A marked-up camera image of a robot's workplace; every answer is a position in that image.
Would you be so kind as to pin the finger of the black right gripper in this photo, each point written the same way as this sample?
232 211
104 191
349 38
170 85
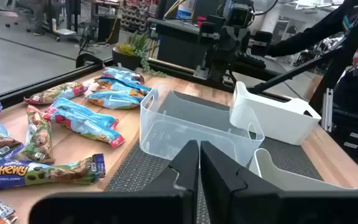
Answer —
241 39
228 39

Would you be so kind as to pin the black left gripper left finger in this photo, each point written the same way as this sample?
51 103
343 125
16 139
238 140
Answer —
166 205

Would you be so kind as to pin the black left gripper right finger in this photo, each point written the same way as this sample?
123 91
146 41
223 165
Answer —
244 205

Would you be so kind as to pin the light blue granola bar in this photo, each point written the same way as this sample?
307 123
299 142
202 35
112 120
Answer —
123 74
120 84

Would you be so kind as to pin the blue and orange granola bar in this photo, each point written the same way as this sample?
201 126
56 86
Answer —
113 100

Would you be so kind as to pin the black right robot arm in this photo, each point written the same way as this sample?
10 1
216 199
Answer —
219 71

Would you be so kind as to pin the green and orange granola bar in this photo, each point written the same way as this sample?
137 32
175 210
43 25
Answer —
39 140

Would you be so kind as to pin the red and green granola bar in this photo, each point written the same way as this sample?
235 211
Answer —
54 93

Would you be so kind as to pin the black diagonal strut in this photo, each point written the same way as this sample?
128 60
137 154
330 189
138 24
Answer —
291 73

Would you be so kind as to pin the dark woven placemat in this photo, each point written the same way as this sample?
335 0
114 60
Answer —
135 174

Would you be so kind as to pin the grey workstation desk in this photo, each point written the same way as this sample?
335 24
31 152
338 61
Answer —
179 46

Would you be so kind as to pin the frosted translucent plastic bin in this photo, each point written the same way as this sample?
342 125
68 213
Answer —
291 180

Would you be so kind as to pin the white plastic bin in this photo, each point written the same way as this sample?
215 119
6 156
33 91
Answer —
275 121

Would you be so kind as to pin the clear plastic bin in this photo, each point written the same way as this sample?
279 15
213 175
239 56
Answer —
197 124

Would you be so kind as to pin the parts storage shelf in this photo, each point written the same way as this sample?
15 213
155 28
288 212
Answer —
135 15

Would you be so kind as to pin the potted succulent plant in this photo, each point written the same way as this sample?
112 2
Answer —
129 59

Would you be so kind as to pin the black floor box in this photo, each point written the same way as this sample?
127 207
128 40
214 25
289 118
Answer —
109 29

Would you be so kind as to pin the grey metal corner bracket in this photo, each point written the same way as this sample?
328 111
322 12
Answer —
327 109

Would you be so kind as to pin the black aluminium table frame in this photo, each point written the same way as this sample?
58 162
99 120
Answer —
42 84

